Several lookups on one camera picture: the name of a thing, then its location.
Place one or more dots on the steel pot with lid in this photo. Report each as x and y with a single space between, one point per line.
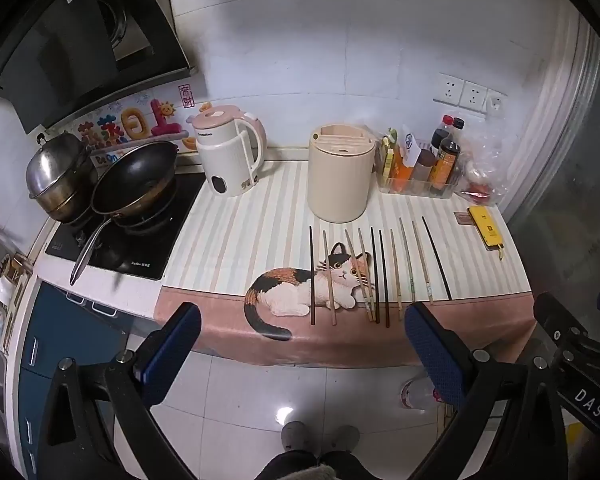
55 170

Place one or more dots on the black range hood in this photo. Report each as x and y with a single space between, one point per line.
55 50

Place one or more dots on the grey shoe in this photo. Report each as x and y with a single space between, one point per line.
295 435
343 437

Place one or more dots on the dark wooden chopstick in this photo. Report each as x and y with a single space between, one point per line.
311 275
375 280

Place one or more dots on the sliding glass door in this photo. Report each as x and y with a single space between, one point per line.
570 160

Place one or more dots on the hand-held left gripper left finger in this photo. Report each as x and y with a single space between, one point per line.
172 355

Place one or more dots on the dark brown chopstick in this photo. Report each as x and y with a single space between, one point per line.
384 285

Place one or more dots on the pink and white kettle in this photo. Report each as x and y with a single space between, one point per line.
225 160

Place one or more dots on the red stamp wall sticker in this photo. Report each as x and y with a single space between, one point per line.
186 95

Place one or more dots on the yellow rectangular gadget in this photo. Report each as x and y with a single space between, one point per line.
485 227

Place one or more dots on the brown lidded jar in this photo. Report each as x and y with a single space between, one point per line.
424 165

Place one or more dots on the cream chopstick holder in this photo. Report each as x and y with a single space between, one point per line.
337 185

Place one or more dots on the clear plastic bag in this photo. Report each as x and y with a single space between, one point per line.
487 155

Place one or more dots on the person's dark trousers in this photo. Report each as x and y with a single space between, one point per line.
305 466

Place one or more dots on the colourful wall sticker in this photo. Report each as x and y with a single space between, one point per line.
130 125

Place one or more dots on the dark bottle with red cap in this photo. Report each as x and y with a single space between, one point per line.
441 137

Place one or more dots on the white packet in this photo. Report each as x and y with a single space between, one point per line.
410 142

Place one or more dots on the yellow green packet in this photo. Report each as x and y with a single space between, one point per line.
387 160

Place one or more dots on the orange object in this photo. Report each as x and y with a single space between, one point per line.
442 167

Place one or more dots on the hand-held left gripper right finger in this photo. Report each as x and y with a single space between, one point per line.
436 355

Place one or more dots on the brown card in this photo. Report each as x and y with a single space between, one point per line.
462 218

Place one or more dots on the long black chopstick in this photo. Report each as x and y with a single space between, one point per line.
436 260

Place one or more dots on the cat print striped cloth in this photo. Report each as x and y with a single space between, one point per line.
230 220

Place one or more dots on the black cooktop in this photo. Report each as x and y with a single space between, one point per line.
145 255

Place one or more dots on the black wok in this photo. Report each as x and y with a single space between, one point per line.
135 175

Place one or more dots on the orange packet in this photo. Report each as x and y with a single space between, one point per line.
404 170

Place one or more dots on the blue cabinet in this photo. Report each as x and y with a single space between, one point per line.
55 350

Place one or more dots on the clear plastic bottle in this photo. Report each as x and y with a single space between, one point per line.
420 392

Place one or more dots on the clear plastic organiser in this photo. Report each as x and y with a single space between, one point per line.
405 188

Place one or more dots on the light chopstick with patterned tip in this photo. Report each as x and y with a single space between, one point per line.
422 265
407 265

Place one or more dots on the white wall socket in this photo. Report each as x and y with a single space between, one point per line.
496 102
473 96
449 89

